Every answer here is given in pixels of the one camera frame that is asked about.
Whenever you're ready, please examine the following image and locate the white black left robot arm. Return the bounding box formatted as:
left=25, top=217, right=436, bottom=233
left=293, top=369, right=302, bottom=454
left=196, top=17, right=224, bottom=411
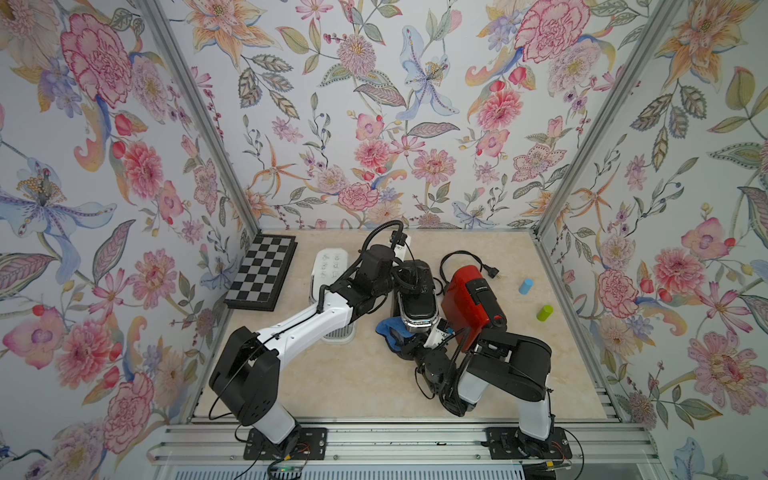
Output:
left=208, top=240, right=410, bottom=446

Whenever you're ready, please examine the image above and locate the white coffee machine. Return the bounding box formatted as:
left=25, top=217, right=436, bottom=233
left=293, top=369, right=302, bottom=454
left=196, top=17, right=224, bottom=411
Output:
left=309, top=248, right=356, bottom=345

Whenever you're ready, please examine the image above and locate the black coffee machine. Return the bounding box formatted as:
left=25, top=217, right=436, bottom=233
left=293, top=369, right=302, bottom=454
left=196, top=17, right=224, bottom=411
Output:
left=392, top=260, right=439, bottom=334

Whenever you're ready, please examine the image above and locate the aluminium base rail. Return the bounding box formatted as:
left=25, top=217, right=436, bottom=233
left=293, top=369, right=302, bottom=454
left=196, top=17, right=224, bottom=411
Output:
left=148, top=421, right=668, bottom=479

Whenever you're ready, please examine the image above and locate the aluminium frame post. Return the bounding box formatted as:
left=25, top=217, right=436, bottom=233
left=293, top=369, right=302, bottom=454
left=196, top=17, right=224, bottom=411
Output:
left=533, top=0, right=685, bottom=238
left=137, top=0, right=261, bottom=236

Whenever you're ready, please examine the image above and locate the aluminium frame post right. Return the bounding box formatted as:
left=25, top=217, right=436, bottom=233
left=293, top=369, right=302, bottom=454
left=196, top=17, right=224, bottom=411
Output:
left=533, top=0, right=685, bottom=238

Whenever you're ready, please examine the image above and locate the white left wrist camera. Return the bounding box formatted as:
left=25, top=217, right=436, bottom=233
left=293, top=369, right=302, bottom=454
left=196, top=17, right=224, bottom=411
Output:
left=390, top=230, right=411, bottom=261

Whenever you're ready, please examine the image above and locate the green cylinder block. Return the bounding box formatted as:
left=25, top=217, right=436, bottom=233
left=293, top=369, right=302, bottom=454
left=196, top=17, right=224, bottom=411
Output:
left=536, top=305, right=554, bottom=322

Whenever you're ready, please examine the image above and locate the black power cable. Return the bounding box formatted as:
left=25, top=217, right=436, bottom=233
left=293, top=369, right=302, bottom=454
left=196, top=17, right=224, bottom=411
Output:
left=439, top=249, right=500, bottom=283

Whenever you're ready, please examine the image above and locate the blue cylinder block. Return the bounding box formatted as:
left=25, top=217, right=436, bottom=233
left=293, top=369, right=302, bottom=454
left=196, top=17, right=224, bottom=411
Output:
left=519, top=278, right=534, bottom=295

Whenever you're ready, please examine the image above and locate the red coffee machine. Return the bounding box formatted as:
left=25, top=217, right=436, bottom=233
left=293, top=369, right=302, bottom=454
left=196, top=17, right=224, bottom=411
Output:
left=441, top=265, right=507, bottom=353

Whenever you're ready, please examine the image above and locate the blue microfiber cloth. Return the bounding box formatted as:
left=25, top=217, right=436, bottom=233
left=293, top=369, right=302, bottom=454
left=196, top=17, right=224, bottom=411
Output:
left=375, top=317, right=416, bottom=354

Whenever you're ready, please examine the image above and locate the aluminium frame post left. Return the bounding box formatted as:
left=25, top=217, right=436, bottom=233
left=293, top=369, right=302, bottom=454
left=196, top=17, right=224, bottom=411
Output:
left=137, top=0, right=261, bottom=236

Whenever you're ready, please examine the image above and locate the black white chessboard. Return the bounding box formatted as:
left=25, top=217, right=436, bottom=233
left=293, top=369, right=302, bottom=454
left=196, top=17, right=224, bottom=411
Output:
left=224, top=234, right=298, bottom=312

